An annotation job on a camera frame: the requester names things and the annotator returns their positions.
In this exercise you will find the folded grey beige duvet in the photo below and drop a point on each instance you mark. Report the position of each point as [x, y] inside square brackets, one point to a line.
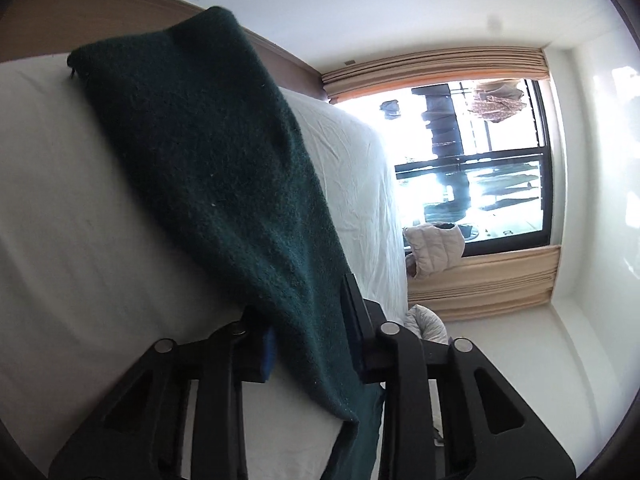
[426, 324]

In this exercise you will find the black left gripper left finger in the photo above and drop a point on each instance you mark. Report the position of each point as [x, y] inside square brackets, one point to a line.
[177, 413]

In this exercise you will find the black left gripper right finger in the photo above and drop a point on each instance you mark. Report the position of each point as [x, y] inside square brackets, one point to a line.
[448, 412]

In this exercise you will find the floral hanging garment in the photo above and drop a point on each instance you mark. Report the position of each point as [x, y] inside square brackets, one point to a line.
[497, 100]

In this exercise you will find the beige curtain near bed head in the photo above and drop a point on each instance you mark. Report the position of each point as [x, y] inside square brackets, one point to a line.
[489, 285]

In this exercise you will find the black framed balcony window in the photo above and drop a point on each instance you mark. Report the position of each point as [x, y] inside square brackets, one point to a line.
[493, 181]

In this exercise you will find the wooden bed footboard panel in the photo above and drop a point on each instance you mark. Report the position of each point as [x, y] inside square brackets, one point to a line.
[41, 27]

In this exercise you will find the dark green knit sweater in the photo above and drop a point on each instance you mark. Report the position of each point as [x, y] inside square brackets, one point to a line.
[215, 154]

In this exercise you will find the beige curtain far side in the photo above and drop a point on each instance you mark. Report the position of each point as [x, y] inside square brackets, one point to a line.
[434, 67]

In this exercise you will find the white bed mattress sheet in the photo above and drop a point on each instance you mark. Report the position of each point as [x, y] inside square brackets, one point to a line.
[88, 281]

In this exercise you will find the beige puffer vest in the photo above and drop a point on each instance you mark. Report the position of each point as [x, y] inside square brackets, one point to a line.
[433, 248]

